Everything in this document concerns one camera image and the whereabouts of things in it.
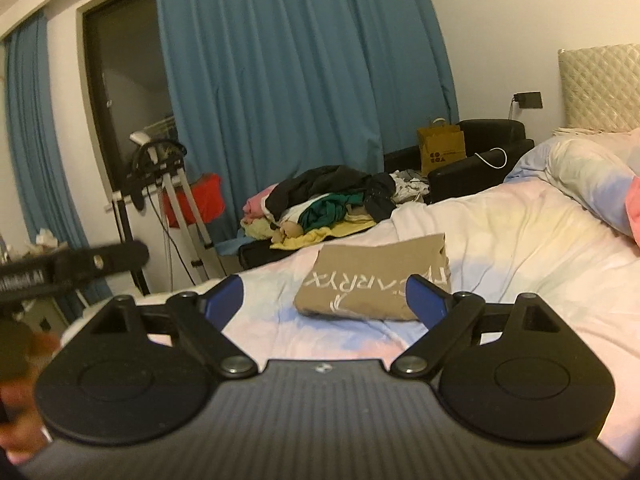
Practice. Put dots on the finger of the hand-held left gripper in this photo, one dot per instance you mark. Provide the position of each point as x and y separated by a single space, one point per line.
110 260

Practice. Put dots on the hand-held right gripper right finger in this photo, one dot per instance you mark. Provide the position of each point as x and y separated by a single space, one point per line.
425 300

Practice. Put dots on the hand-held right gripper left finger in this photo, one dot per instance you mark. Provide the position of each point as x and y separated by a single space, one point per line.
225 300

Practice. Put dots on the tan printed t-shirt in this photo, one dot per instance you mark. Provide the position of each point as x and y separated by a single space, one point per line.
360 280

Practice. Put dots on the pile of mixed clothes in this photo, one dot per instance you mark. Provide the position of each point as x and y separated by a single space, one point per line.
325 180

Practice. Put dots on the person's left hand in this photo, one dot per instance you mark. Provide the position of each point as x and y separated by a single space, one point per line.
20 410

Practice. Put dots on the white black upright rack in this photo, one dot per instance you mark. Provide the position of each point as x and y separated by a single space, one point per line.
125 230

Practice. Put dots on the tissue box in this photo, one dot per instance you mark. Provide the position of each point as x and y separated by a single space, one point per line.
47 240

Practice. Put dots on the white dressing table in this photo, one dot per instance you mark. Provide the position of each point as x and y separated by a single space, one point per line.
60 310

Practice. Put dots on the red hanging garment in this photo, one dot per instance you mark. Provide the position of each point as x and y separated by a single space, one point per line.
205 200

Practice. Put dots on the pastel tie-dye bed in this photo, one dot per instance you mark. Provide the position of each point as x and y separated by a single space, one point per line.
525 260

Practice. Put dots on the garment steamer stand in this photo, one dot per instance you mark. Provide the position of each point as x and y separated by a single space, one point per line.
150 152

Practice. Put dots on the narrow blue curtain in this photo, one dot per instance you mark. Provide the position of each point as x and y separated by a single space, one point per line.
35 135

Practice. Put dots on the yellow paper bag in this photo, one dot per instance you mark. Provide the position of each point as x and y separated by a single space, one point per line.
440 152

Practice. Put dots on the black sofa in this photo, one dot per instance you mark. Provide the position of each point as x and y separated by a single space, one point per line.
490 132

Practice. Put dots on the dark window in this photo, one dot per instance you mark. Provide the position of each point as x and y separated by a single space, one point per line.
125 60

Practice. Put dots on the pastel pillow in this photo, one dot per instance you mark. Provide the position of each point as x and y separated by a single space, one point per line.
585 175

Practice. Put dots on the wide blue curtain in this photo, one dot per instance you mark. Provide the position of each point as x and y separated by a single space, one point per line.
300 60

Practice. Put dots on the quilted beige headboard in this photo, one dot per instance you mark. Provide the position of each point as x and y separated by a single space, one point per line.
600 85

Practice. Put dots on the black wall socket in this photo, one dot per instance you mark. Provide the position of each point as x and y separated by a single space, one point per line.
529 100
45 323

